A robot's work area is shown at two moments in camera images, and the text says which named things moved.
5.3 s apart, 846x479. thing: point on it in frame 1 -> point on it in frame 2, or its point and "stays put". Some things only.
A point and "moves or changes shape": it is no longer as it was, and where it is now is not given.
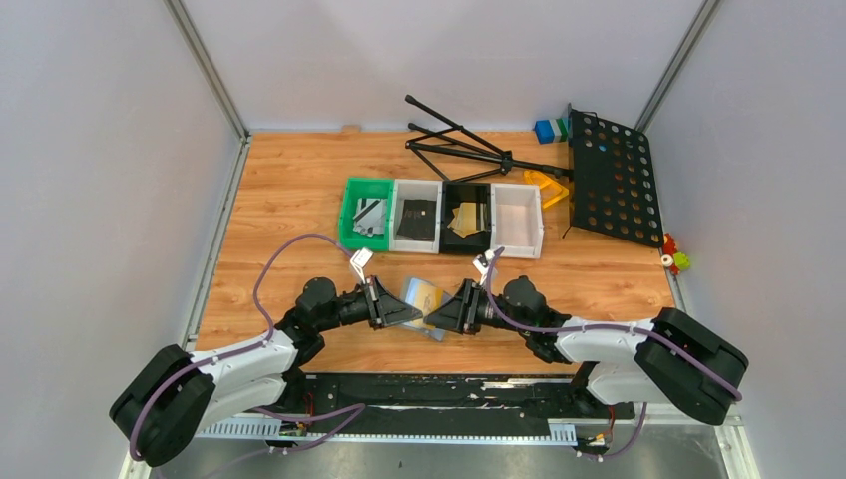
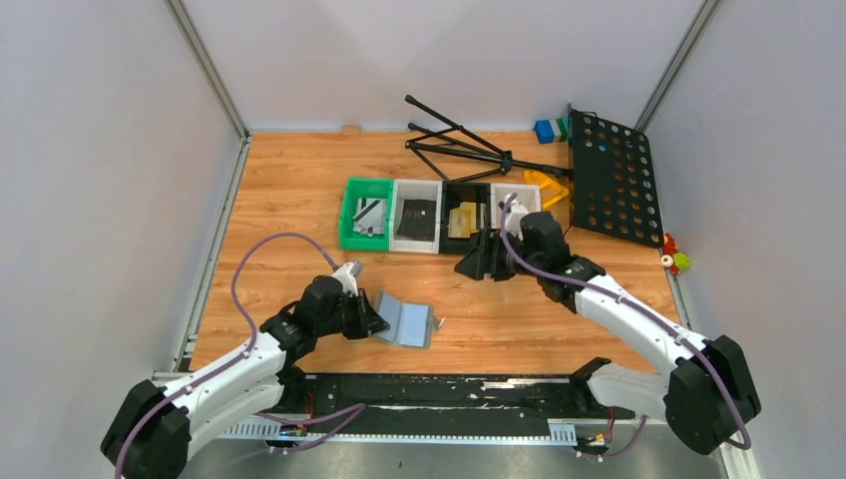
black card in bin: [418, 220] stays put
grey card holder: [423, 295] moves or changes shape
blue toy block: [551, 131] stays put
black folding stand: [463, 142] stays put
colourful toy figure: [675, 260] stays put
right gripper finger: [454, 314] -> [478, 260]
